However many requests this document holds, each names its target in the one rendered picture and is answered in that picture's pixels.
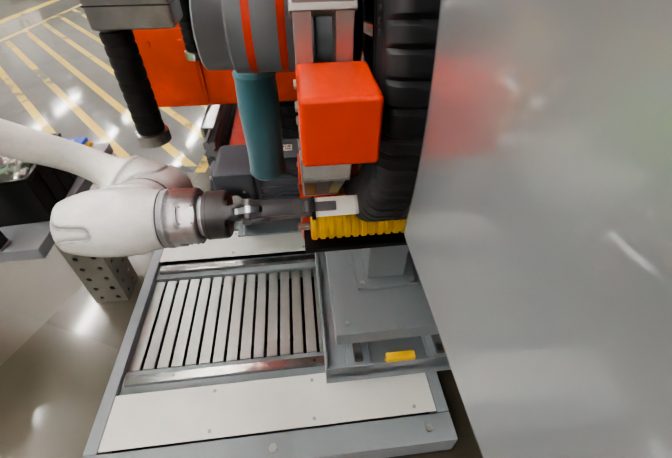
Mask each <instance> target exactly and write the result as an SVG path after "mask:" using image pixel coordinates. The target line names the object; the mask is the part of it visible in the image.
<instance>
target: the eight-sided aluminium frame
mask: <svg viewBox="0 0 672 458"><path fill-rule="evenodd" d="M357 9H358V0H288V12H289V17H292V25H293V39H294V53H295V66H296V65H297V64H300V63H313V51H312V26H311V17H319V16H332V62H350V61H353V54H354V20H355V12H356V11H357ZM299 155H300V168H301V181H302V190H303V196H316V195H330V194H338V193H339V189H340V188H341V186H342V185H343V184H344V182H345V181H346V180H349V179H350V174H351V167H352V164H345V165H330V166H314V167H306V166H304V165H303V163H302V153H301V150H299Z"/></svg>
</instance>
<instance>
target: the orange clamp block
mask: <svg viewBox="0 0 672 458"><path fill-rule="evenodd" d="M295 72H296V79H294V80H293V86H294V90H297V99H298V101H295V102H294V103H295V112H298V113H299V116H296V124H297V125H299V127H300V140H298V149H299V150H301V153H302V163H303V165H304V166H306V167H314V166H330V165H345V164H361V163H375V162H377V161H378V159H379V151H380V140H381V129H382V118H383V107H384V96H383V94H382V92H381V90H380V88H379V86H378V84H377V82H376V80H375V78H374V76H373V74H372V72H371V70H370V68H369V66H368V64H367V62H365V61H350V62H325V63H300V64H297V65H296V68H295Z"/></svg>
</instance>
